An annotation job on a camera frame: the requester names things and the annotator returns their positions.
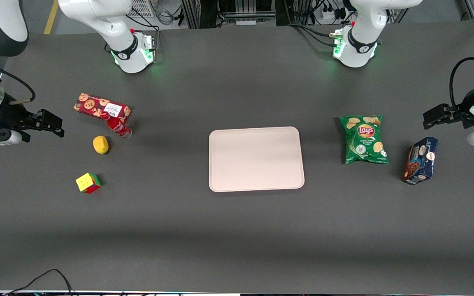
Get white vented box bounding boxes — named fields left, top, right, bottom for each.
left=129, top=0, right=156, bottom=18

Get beige plastic tray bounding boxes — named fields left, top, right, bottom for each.
left=209, top=126, right=305, bottom=193

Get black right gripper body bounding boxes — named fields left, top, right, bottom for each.
left=0, top=97, right=37, bottom=143

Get blue chocolate cookie box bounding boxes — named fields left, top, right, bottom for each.
left=401, top=136, right=440, bottom=186

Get yellow floor tape line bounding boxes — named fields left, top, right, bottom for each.
left=43, top=0, right=59, bottom=35

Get red coke bottle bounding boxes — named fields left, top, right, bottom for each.
left=101, top=111, right=133, bottom=140

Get grey coiled cable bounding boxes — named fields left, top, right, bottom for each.
left=155, top=7, right=177, bottom=26

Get yellow lemon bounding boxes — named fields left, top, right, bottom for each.
left=93, top=136, right=109, bottom=155

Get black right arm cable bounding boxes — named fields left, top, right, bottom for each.
left=0, top=55, right=36, bottom=104

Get colourful Rubik's cube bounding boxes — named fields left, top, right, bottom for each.
left=76, top=172, right=102, bottom=194

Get black right base cable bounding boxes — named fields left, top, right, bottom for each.
left=125, top=14, right=162, bottom=55

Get red cookie box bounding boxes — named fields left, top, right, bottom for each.
left=74, top=93, right=132, bottom=124

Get white power strip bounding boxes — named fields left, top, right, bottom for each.
left=321, top=7, right=349, bottom=22

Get black left base cables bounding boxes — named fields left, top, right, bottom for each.
left=288, top=22, right=343, bottom=48

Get black cable at table edge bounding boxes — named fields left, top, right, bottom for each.
left=2, top=269, right=75, bottom=296

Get green Lay's chips bag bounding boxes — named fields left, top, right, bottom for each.
left=339, top=115, right=390, bottom=165

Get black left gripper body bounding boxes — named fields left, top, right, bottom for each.
left=450, top=84, right=474, bottom=128

